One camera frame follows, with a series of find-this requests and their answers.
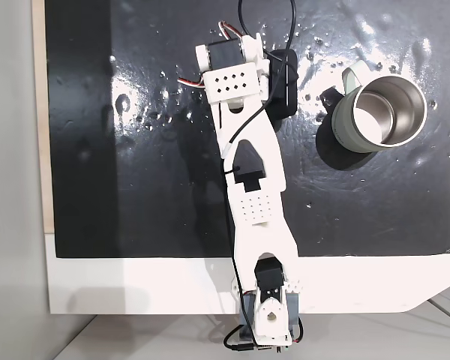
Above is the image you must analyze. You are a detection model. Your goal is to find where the sage green steel cup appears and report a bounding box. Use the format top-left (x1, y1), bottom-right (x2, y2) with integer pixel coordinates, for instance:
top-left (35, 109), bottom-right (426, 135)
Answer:
top-left (330, 61), bottom-right (428, 154)

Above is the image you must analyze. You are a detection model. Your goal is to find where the black glossy table mat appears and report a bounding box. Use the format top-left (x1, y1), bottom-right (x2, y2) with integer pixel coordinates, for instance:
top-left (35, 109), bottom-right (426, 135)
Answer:
top-left (44, 0), bottom-right (450, 259)

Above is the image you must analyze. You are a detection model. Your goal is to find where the light wooden board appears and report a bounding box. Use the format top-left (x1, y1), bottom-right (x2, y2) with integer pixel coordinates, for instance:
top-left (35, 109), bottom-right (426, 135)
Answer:
top-left (31, 0), bottom-right (56, 236)

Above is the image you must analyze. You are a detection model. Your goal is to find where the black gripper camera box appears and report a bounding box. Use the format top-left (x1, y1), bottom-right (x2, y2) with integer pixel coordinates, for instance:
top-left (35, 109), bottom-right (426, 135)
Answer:
top-left (265, 48), bottom-right (300, 132)

